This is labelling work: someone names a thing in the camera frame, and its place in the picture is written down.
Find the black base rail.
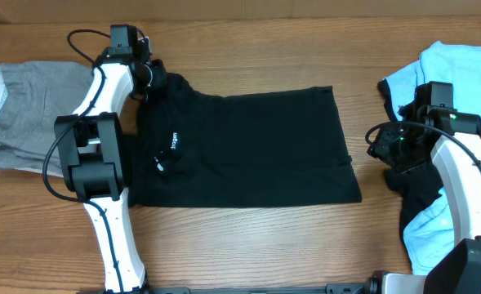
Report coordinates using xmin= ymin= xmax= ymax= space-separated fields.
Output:
xmin=76 ymin=282 xmax=378 ymax=294

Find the light blue printed t-shirt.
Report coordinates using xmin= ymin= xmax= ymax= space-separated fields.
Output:
xmin=383 ymin=42 xmax=481 ymax=275

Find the black polo shirt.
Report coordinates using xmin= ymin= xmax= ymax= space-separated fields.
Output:
xmin=124 ymin=73 xmax=362 ymax=208

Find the folded grey shirt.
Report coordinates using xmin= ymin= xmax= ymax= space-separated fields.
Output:
xmin=0 ymin=61 xmax=93 ymax=162

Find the black garment under blue shirt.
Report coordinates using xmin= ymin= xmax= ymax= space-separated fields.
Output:
xmin=377 ymin=79 xmax=443 ymax=243

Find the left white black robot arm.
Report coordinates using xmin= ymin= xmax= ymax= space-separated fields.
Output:
xmin=54 ymin=46 xmax=165 ymax=293

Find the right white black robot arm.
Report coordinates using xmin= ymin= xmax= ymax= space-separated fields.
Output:
xmin=367 ymin=105 xmax=481 ymax=293

